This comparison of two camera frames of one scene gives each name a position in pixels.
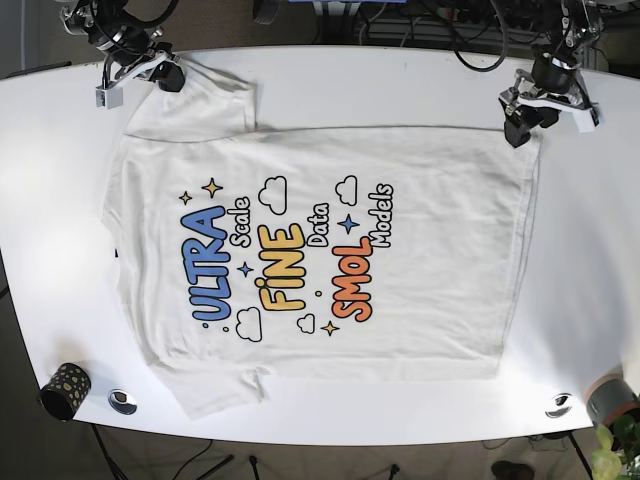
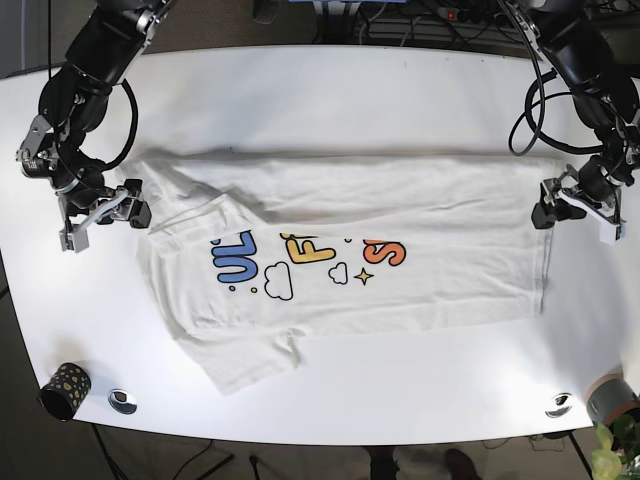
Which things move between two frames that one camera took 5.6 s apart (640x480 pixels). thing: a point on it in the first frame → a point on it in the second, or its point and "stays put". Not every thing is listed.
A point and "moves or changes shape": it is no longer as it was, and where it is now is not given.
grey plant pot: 608,397 stays put
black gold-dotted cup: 66,391 stays put
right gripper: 521,121 → 569,186
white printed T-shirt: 355,252 moves or changes shape
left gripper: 169,75 → 119,204
